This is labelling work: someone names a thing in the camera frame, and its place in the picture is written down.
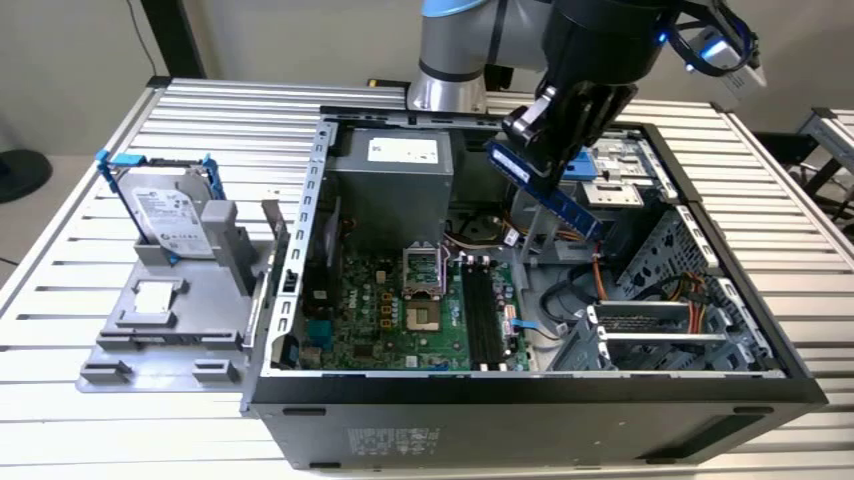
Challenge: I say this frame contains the orange data wire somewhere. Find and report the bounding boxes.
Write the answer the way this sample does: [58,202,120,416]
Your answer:
[590,252,610,304]

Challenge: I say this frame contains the CPU socket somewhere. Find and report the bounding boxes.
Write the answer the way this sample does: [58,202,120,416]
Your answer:
[405,297,446,334]

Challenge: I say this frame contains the round black cooler fan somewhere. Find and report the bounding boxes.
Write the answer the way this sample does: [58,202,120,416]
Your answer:
[447,212,509,246]

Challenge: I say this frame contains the silver drive bay cage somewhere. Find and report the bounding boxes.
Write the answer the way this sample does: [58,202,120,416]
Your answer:
[513,127,676,261]

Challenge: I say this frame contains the black open PC case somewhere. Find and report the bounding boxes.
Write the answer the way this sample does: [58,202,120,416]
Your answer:
[238,104,829,471]

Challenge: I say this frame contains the black RAM slot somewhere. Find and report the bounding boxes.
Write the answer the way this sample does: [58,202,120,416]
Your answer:
[485,257,515,370]
[459,257,483,370]
[467,257,494,370]
[475,257,505,370]

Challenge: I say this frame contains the hard disk in blue carrier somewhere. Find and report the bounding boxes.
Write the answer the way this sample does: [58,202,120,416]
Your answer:
[96,148,222,264]

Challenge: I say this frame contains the black upright post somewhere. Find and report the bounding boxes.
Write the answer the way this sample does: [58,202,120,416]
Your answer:
[139,0,207,79]

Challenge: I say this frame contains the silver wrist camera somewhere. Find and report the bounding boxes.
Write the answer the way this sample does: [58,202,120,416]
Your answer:
[684,27,769,104]

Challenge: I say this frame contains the silver CPU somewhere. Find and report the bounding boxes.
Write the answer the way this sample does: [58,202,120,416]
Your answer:
[132,282,177,314]

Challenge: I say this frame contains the grey power supply unit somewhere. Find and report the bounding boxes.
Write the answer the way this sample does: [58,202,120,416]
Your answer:
[325,127,457,251]

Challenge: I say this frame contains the grey parts rack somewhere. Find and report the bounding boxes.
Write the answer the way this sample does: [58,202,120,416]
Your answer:
[74,199,282,396]

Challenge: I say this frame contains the round black floor base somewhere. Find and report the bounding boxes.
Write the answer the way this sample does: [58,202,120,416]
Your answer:
[0,149,54,204]

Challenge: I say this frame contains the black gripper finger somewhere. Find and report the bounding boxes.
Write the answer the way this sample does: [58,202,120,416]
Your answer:
[542,83,641,184]
[499,84,583,152]

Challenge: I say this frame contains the silver disk bay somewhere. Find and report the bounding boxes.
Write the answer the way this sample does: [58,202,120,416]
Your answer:
[553,299,756,371]

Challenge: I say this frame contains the green motherboard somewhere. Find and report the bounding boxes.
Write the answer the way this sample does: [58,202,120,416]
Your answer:
[293,239,535,372]

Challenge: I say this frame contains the neighbouring slatted metal table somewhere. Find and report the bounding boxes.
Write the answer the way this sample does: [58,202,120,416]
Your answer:
[797,106,854,174]

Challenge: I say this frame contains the blue plastic drive latch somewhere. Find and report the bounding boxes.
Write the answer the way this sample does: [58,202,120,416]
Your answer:
[563,147,597,182]

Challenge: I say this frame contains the red orange yellow wires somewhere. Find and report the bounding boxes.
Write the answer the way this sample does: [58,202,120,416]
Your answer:
[670,272,710,335]

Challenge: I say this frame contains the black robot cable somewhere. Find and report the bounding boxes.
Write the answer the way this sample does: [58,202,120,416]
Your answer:
[665,0,766,79]

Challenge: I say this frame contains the metal socket cover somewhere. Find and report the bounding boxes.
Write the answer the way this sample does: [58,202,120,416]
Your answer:
[402,243,447,301]

